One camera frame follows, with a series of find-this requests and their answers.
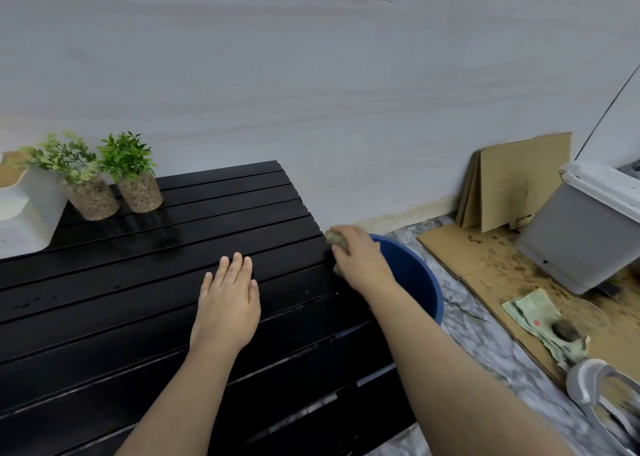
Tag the person's left hand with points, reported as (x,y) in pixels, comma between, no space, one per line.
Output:
(227,310)

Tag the person's right hand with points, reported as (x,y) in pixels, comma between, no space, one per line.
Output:
(362,265)

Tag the white tissue box wooden lid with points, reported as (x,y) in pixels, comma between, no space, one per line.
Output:
(30,215)

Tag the person's right forearm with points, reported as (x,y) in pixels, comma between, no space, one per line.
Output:
(460,385)

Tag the person's left forearm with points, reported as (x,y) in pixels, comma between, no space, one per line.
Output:
(175,410)

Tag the black slatted table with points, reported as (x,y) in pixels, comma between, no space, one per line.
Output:
(150,250)

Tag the blue plastic bucket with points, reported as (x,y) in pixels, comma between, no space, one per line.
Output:
(410,275)

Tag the flat stained cardboard sheet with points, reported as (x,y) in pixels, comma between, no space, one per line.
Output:
(480,265)

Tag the dark green potted plant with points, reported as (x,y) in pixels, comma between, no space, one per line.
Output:
(141,193)

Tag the pale green potted plant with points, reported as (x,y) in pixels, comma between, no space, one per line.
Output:
(95,200)

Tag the green patterned cloth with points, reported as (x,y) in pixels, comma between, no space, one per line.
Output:
(530,315)

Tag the upright brown cardboard sheets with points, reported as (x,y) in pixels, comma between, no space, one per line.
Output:
(525,180)

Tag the grey bin white lid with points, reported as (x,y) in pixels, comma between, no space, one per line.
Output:
(580,240)

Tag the clear glass cup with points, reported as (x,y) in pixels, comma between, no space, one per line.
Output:
(590,315)

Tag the thin black rod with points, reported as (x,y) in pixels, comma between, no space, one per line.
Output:
(607,111)

